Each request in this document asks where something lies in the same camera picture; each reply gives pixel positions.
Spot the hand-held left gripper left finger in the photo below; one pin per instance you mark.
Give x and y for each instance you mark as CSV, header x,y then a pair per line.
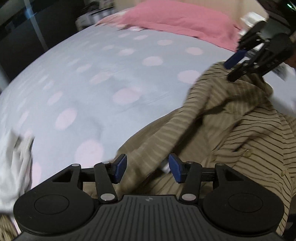
x,y
120,168

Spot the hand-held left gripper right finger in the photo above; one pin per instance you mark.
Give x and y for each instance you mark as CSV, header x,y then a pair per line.
x,y
175,168

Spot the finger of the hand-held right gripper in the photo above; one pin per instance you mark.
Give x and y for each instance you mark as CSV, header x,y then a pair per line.
x,y
235,74
233,59

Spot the brown striped shirt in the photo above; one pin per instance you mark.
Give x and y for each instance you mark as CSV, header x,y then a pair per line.
x,y
208,127

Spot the white crumpled clothes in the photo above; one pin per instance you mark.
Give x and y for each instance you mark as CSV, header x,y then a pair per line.
x,y
11,173

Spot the beige padded headboard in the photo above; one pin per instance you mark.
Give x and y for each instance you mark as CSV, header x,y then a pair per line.
x,y
249,7

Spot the pink pillow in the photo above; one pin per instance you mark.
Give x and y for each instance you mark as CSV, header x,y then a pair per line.
x,y
173,16

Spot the brown striped pants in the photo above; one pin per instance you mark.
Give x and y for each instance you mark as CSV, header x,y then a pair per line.
x,y
5,227

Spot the white nightstand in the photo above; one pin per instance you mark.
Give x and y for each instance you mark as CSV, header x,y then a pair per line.
x,y
90,17

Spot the dark sliding wardrobe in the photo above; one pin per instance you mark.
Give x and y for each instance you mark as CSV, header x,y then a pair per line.
x,y
20,34

